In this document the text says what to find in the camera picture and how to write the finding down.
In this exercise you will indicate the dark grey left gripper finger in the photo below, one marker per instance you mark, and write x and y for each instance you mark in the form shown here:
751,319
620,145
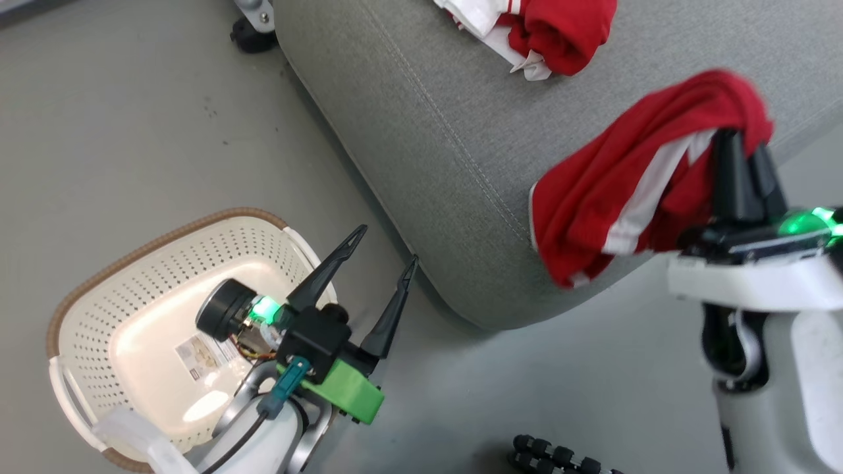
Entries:
326,273
392,309

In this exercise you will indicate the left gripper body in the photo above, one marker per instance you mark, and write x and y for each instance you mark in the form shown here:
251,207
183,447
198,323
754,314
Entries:
316,342

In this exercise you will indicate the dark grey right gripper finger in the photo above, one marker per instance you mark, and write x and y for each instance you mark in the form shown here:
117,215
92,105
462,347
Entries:
734,184
770,187

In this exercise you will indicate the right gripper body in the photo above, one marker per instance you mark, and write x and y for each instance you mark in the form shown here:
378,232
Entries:
757,276

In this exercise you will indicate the red shorts with white stripe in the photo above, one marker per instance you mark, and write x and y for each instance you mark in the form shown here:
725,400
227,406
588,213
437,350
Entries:
593,197

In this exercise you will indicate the red and white shirt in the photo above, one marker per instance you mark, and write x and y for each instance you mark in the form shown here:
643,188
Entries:
560,33

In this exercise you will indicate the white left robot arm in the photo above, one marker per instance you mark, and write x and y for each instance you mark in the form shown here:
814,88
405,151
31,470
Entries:
263,447

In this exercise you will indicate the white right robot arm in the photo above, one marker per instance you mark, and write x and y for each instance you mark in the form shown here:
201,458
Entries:
790,395

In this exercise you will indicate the grey fabric sofa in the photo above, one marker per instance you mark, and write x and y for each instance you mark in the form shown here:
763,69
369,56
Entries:
448,131

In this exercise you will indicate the paper label sticker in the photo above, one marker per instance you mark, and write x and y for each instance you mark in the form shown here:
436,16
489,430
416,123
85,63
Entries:
204,355

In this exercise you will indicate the white perforated laundry basket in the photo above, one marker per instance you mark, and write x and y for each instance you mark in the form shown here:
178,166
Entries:
132,283

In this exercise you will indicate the black segmented roller wheel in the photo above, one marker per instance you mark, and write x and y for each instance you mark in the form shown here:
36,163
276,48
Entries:
560,455

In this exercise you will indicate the black caster wheel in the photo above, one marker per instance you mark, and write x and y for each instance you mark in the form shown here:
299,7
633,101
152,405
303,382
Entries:
251,39

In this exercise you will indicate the black round wrist camera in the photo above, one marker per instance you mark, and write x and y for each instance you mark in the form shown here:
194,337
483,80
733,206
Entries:
220,309

